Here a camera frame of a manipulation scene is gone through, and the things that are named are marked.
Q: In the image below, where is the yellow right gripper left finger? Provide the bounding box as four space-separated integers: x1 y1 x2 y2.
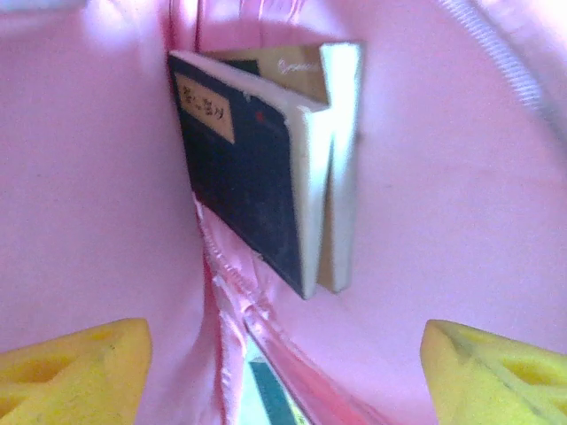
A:
0 317 154 425

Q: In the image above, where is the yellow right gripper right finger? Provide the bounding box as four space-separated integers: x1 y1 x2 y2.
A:
418 318 567 425

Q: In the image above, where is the pink backpack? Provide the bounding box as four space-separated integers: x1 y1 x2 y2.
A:
0 0 567 425

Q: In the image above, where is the blue book cream label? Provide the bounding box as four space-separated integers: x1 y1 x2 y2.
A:
167 50 334 301

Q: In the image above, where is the brown hardcover book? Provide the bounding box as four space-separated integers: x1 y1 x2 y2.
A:
201 41 365 294

